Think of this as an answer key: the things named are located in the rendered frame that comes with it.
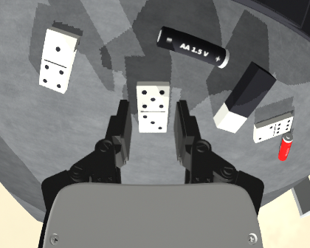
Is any red aa battery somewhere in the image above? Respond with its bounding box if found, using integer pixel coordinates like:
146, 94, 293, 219
278, 133, 293, 161

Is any black and white eraser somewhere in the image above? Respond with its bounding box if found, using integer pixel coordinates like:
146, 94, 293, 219
213, 62, 276, 133

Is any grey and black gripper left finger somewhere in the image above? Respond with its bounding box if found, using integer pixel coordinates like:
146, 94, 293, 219
41, 100, 132, 218

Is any black rack of bins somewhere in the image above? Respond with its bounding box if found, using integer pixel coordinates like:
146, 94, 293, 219
231, 0, 310, 42

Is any white domino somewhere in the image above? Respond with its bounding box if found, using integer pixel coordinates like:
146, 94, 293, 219
39, 27, 80, 93
137, 81, 170, 132
253, 112, 293, 143

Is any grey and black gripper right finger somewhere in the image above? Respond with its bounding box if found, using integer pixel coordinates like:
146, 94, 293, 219
173, 100, 264, 216

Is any black aa battery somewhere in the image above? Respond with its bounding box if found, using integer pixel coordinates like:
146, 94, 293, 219
156, 26, 230, 68

